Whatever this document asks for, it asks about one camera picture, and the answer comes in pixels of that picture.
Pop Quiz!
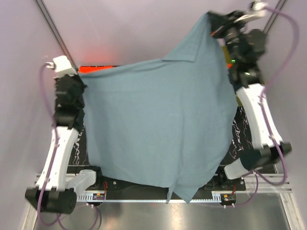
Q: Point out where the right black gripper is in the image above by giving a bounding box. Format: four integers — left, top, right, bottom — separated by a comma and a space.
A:
208, 11, 249, 66

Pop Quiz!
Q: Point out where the grey-blue t-shirt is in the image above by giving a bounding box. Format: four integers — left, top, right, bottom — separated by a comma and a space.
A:
81, 14, 237, 202

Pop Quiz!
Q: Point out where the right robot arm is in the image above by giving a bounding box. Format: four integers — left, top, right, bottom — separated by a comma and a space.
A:
208, 11, 292, 190

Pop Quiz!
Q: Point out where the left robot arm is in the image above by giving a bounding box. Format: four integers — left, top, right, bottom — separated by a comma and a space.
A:
25, 74, 104, 214

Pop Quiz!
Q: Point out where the folded orange t-shirt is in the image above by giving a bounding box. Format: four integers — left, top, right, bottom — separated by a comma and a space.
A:
79, 65, 117, 74

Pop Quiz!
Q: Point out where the olive green plastic bin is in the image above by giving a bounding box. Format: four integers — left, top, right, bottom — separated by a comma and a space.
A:
223, 45, 265, 107

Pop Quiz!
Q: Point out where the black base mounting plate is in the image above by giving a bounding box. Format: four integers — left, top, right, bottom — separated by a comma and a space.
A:
77, 166, 246, 203

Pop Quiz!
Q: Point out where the left orange connector box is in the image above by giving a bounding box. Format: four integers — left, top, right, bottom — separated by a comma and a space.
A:
93, 193, 106, 200

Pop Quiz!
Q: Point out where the orange connector box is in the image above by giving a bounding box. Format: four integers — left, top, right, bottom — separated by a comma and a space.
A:
93, 193, 106, 200
221, 194, 236, 202

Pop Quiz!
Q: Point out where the black marbled table mat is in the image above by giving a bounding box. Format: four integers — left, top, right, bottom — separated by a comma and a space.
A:
64, 64, 272, 167

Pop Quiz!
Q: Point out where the right orange connector box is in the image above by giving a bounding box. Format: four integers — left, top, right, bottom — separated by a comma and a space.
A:
221, 194, 236, 202

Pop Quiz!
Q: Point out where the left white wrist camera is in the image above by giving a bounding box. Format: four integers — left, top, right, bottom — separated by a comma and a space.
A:
46, 56, 77, 78

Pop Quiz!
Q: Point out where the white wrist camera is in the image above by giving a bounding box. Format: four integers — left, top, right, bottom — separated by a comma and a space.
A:
46, 56, 77, 78
235, 0, 268, 23

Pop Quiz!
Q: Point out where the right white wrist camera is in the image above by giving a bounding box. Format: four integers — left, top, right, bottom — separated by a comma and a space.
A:
235, 0, 268, 23

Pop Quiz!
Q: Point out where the right aluminium corner post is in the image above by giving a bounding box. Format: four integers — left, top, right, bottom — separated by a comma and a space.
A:
263, 0, 288, 35

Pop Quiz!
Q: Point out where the aluminium corner post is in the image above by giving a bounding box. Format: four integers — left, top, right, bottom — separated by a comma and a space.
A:
33, 0, 78, 70
263, 0, 288, 35

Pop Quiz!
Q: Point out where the left aluminium corner post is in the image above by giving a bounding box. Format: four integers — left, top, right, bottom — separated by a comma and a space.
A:
33, 0, 78, 70

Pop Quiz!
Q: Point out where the aluminium frame rail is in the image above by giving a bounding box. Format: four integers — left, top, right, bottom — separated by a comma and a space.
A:
32, 173, 295, 204

